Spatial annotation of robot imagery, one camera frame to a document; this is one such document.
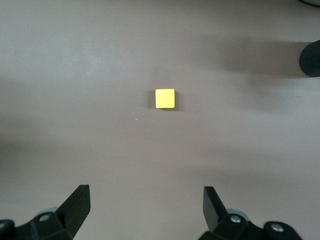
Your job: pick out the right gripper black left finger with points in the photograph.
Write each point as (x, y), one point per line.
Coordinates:
(75, 212)

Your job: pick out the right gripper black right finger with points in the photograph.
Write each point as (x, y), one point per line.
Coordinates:
(216, 217)

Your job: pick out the yellow block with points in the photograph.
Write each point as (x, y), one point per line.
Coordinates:
(165, 98)

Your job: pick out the black cylinder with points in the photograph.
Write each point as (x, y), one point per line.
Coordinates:
(311, 60)

